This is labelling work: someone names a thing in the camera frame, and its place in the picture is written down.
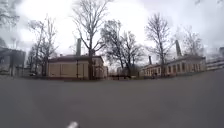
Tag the long yellow building with chimney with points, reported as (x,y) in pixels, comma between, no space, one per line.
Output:
(180,66)

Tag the robot's own part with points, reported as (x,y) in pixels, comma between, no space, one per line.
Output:
(72,125)

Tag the row of bare trees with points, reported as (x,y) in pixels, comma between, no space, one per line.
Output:
(89,40)

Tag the pale building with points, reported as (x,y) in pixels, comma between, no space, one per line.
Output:
(215,63)

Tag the dark building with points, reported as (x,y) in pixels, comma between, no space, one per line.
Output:
(11,61)

